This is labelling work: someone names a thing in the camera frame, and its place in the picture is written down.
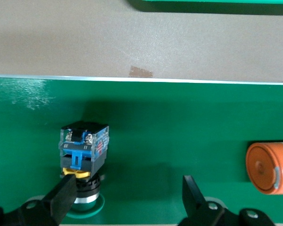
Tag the green mushroom push button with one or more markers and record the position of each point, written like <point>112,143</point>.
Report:
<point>85,146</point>

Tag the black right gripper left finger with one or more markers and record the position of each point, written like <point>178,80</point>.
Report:
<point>59,202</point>

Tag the green plastic tray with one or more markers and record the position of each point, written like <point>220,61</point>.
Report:
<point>214,1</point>

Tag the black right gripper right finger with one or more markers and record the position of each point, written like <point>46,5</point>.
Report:
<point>193,200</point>

